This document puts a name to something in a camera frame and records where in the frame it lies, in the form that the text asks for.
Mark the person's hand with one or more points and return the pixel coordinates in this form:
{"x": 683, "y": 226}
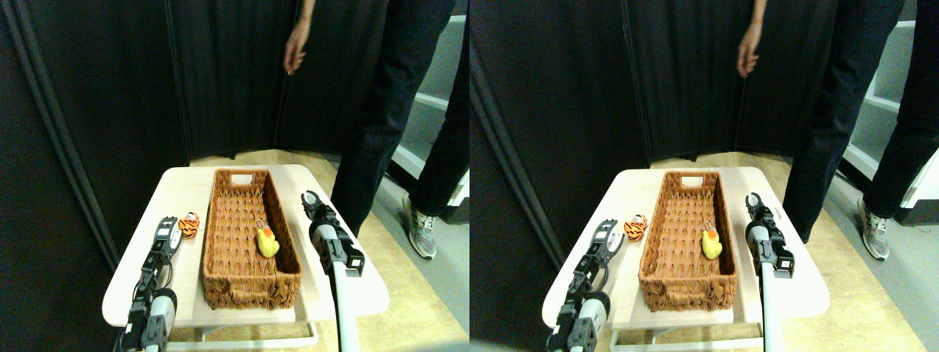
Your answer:
{"x": 750, "y": 50}
{"x": 296, "y": 48}

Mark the curtain stand pole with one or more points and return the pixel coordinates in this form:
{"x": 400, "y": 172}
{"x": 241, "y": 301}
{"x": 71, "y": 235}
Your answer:
{"x": 62, "y": 132}
{"x": 510, "y": 136}

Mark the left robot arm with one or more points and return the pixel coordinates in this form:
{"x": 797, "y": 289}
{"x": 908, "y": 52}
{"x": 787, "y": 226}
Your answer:
{"x": 165, "y": 304}
{"x": 598, "y": 308}

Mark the yellow duck toy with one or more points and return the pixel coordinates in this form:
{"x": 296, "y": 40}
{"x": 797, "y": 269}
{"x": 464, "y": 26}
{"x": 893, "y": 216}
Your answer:
{"x": 268, "y": 244}
{"x": 711, "y": 246}

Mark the brown wicker basket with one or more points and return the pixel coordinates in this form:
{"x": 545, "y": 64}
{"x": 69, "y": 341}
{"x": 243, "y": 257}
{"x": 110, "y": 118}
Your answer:
{"x": 686, "y": 292}
{"x": 249, "y": 290}

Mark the low white table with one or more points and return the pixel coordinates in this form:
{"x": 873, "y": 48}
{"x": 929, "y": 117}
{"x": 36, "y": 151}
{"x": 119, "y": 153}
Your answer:
{"x": 737, "y": 182}
{"x": 290, "y": 180}

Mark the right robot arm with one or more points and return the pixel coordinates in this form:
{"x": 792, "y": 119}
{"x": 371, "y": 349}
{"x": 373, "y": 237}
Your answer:
{"x": 323, "y": 238}
{"x": 757, "y": 238}

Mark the person's legs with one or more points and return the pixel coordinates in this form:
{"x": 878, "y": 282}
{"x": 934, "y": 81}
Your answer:
{"x": 836, "y": 110}
{"x": 381, "y": 110}

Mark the orange tiger toy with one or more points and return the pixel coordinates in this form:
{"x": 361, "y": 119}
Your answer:
{"x": 635, "y": 230}
{"x": 189, "y": 227}

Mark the black bracket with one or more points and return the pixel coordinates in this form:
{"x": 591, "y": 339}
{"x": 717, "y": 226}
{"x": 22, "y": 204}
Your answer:
{"x": 785, "y": 265}

